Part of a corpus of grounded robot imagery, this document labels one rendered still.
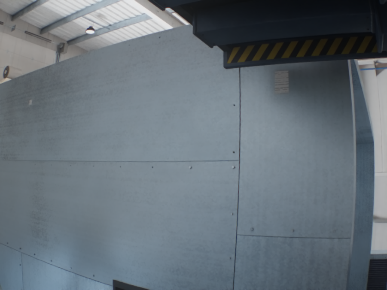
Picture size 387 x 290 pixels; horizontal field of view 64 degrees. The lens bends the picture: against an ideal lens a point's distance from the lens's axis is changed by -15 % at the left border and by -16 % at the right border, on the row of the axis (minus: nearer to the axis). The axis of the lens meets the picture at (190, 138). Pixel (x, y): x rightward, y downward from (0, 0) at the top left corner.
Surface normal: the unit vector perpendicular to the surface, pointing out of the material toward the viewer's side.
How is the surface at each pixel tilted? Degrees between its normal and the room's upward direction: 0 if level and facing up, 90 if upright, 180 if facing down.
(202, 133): 90
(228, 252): 90
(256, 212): 90
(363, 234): 90
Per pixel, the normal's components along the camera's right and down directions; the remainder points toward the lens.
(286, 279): -0.52, -0.13
